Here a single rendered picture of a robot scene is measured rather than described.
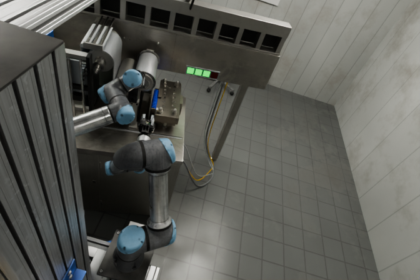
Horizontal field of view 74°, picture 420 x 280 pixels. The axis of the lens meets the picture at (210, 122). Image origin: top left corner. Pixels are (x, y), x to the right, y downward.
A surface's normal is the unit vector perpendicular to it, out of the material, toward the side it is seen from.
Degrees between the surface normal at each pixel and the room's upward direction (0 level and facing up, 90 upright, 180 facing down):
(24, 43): 0
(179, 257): 0
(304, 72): 90
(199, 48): 90
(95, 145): 0
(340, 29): 90
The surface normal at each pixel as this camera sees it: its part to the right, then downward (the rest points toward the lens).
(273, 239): 0.25, -0.70
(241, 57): 0.04, 0.69
